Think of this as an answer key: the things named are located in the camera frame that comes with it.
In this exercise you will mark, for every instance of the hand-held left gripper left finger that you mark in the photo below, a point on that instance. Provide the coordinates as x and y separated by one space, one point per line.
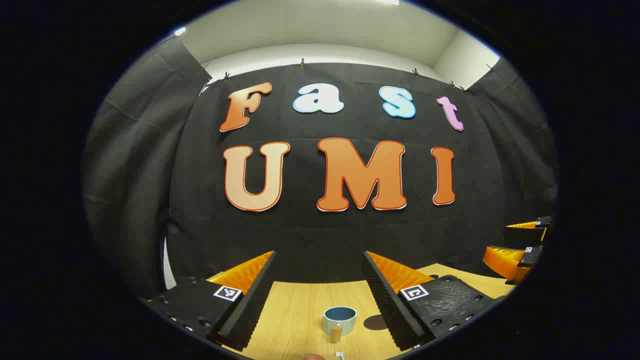
250 310

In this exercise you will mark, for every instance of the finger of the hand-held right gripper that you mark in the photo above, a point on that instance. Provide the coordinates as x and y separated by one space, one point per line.
525 235
502 260

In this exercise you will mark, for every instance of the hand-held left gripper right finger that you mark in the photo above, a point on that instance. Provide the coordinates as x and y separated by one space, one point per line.
385 305

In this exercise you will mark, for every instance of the dark brown round coaster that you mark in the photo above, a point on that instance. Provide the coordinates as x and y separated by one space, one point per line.
375 323

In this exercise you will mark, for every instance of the wooden desktop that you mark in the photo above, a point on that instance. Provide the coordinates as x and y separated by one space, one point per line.
295 310

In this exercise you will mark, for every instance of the black backdrop cloth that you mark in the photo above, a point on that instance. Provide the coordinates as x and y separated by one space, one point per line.
325 235

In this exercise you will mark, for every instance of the ceiling light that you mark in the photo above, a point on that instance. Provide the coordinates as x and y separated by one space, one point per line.
180 31

